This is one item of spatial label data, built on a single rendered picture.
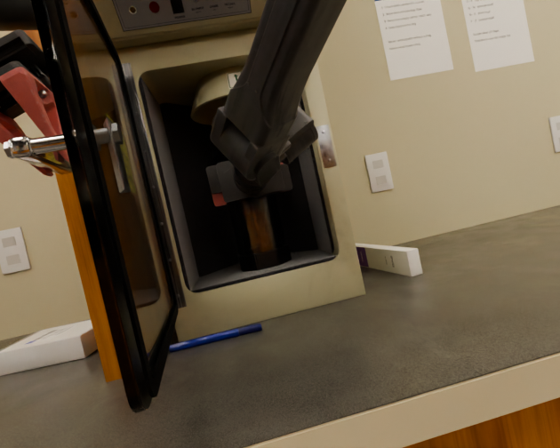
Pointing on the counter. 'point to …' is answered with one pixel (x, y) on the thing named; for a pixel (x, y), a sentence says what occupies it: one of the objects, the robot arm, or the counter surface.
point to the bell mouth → (213, 93)
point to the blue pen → (215, 337)
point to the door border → (102, 205)
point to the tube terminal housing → (346, 267)
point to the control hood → (174, 26)
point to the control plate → (210, 9)
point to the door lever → (39, 152)
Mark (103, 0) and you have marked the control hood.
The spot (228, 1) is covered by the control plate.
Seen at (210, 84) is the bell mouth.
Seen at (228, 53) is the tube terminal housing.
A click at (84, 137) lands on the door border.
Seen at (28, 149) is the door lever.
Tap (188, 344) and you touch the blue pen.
